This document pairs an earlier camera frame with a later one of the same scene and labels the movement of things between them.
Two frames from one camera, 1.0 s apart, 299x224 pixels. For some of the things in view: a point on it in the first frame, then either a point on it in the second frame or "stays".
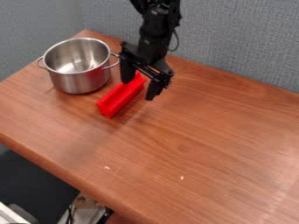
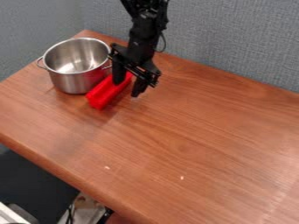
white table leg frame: (85, 211) stays
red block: (118, 95) to (106, 91)
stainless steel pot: (76, 61) stays
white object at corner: (14, 214) stays
